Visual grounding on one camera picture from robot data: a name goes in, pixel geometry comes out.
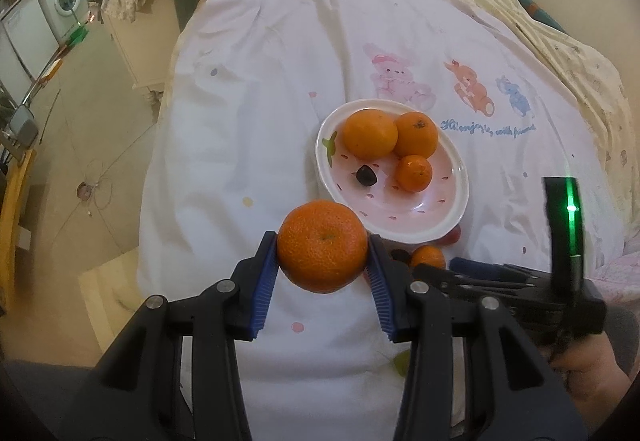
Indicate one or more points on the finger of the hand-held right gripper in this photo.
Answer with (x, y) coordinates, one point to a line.
(480, 266)
(460, 278)

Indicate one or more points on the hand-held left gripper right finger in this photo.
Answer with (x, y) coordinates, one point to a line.
(382, 291)

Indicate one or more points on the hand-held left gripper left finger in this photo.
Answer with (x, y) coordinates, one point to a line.
(264, 291)

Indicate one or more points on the small mandarin orange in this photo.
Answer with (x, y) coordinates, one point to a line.
(322, 246)
(428, 256)
(414, 172)

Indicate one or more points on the pink strawberry pattern plate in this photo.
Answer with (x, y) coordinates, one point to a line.
(425, 206)

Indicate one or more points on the dark grape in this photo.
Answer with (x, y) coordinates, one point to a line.
(365, 175)
(398, 254)

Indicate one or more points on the orange with dark stem mark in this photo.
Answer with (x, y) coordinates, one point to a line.
(416, 134)

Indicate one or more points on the large smooth orange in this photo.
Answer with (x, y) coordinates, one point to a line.
(370, 133)

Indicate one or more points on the person's right hand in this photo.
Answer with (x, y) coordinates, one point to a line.
(595, 371)

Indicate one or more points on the red cherry tomato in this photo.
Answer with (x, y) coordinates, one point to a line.
(453, 236)

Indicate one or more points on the pink cloth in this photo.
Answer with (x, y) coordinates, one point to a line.
(620, 271)

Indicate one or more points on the green cherry tomato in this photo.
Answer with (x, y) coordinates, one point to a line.
(400, 363)

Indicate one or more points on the round floor drain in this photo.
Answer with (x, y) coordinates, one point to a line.
(85, 191)

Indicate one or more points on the white printed blanket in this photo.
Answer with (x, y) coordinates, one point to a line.
(280, 71)

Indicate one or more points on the cream patterned bedsheet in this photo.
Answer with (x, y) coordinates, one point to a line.
(575, 61)

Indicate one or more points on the yellow wooden chair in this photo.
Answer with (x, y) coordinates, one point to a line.
(15, 206)

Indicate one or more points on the teal pillow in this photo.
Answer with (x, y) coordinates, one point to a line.
(522, 3)

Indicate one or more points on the cream armchair with lace cover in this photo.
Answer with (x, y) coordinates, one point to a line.
(135, 36)

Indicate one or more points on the grey padded stool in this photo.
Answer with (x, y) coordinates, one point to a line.
(22, 128)

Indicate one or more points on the green dustpan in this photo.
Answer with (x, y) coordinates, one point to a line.
(77, 36)

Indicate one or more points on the white kitchen cabinet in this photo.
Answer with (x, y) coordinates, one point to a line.
(25, 38)

